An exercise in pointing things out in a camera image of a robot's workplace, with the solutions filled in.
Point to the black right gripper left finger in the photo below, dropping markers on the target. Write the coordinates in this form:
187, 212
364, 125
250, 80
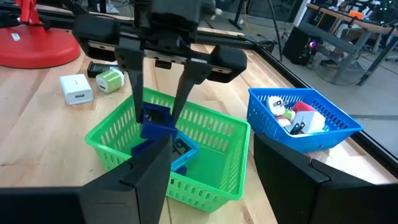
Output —
146, 186

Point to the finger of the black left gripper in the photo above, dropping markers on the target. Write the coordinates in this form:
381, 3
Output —
189, 81
135, 77

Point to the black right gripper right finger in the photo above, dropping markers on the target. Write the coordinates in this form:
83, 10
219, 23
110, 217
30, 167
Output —
283, 180

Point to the green white usb charger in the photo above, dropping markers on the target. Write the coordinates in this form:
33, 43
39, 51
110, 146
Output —
110, 81
289, 115

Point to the teal digital clock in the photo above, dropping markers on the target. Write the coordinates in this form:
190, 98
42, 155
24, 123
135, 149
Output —
186, 151

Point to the pink white usb charger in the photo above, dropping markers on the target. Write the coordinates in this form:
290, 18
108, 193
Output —
281, 121

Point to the white rectangular usb charger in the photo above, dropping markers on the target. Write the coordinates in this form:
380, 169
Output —
76, 88
311, 121

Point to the green plastic basket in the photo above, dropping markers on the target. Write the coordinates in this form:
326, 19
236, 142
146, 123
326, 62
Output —
217, 174

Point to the teal white usb charger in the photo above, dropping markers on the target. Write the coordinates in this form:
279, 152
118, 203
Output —
325, 127

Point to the small white usb charger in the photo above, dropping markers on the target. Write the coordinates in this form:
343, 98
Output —
275, 105

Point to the red white usb charger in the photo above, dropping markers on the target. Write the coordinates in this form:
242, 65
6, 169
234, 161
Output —
303, 107

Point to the black flat adapter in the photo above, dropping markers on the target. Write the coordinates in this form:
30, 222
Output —
99, 68

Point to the blue plastic basket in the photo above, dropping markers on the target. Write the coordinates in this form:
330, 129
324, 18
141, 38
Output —
311, 144

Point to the red desk lamp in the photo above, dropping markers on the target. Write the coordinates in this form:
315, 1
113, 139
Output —
37, 46

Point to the black computer tower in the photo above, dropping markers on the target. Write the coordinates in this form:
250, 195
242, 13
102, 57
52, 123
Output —
295, 46

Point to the cluttered work desk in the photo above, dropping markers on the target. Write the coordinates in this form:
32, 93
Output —
326, 40

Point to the black metal table frame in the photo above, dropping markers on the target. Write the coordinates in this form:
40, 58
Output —
382, 158

